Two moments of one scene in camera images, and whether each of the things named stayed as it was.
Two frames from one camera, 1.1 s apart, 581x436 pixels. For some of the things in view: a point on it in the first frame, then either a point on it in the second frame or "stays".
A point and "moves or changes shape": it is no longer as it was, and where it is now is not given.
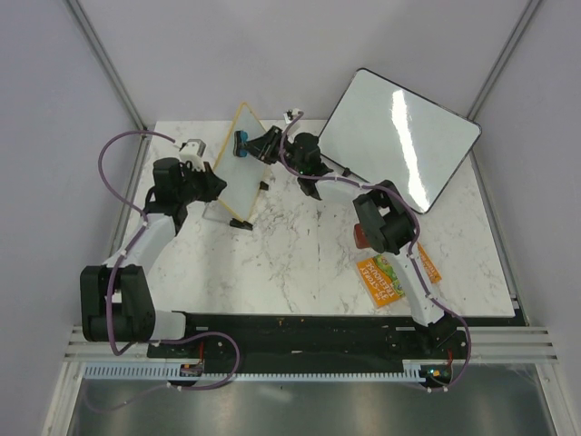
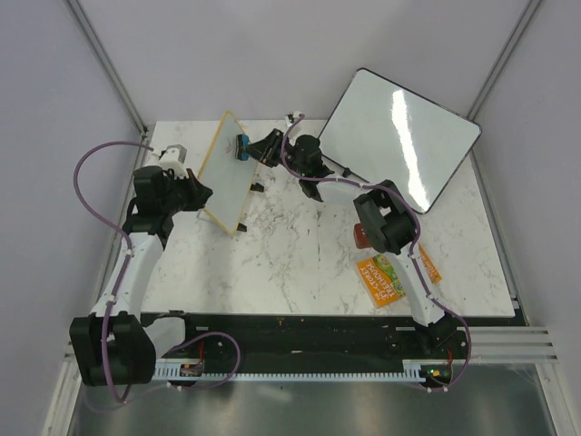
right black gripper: [263, 147] stays
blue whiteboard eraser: [240, 149] stays
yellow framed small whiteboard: [243, 175] moves or changes shape
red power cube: [360, 239] stays
